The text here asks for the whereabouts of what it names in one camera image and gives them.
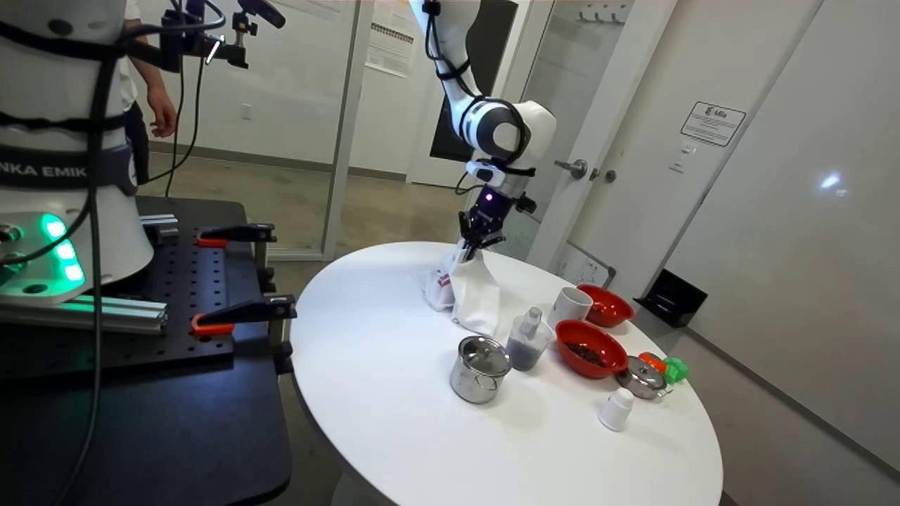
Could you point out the black clamp with orange grip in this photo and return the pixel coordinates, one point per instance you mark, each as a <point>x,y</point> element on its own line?
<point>235,231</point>
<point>244,310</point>

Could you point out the small green toy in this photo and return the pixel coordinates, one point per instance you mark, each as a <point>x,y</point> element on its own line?
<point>676,373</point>

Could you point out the glass shaker bottle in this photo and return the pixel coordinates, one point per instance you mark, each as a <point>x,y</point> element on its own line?
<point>528,342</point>

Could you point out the white glass wall post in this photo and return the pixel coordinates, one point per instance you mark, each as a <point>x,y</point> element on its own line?
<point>349,122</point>

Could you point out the black camera mount rig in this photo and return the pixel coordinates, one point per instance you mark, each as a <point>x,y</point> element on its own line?
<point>185,37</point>

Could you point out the red bowl with dark contents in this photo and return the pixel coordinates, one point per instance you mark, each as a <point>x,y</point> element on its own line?
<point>591,354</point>

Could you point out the aluminium extrusion rail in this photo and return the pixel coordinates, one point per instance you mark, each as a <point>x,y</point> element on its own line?
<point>115,314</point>

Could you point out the white paper wall sign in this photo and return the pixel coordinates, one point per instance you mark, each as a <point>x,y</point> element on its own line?
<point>712,126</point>

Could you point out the empty red bowl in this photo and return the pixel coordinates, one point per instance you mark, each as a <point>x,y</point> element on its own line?
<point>610,309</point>

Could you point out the small orange toy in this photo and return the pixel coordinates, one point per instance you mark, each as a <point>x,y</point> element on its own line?
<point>652,362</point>

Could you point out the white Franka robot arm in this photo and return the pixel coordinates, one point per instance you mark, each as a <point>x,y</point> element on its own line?
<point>57,102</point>

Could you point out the person in pink shirt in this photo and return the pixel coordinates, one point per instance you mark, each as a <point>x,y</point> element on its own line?
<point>162,108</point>

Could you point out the small metal pot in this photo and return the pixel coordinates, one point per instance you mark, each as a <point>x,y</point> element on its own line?
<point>477,376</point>

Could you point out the white towel with red stripes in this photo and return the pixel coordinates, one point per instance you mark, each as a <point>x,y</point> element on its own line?
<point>479,296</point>

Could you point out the short aluminium extrusion piece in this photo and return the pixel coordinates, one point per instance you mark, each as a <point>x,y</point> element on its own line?
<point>158,224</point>

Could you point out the black perforated robot table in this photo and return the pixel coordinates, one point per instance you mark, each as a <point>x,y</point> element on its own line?
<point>169,431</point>

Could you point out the small white cup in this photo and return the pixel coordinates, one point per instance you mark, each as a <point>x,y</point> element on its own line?
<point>614,411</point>

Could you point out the silver door knob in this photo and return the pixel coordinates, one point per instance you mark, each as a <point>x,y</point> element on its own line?
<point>610,175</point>

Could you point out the large white wall whiteboard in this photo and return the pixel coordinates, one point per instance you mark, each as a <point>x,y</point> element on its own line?
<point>805,234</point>

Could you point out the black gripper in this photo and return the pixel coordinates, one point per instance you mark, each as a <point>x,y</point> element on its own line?
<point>490,210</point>

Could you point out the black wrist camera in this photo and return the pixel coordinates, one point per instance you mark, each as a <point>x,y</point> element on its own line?
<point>528,200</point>

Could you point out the white glass door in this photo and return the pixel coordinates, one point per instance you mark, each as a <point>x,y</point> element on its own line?
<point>614,93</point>

